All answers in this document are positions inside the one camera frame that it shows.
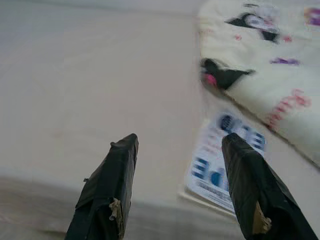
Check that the cream cartoon print quilt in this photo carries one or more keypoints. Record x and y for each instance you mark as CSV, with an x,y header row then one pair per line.
x,y
262,50

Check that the white book blue letters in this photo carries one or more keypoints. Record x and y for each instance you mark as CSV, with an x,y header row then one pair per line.
x,y
210,155

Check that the cream sheeted mattress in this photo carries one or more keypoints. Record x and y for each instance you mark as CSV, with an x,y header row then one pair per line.
x,y
87,87

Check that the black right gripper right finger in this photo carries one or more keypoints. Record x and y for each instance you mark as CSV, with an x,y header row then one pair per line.
x,y
255,187

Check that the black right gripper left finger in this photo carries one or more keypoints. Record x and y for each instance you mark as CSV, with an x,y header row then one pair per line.
x,y
107,190

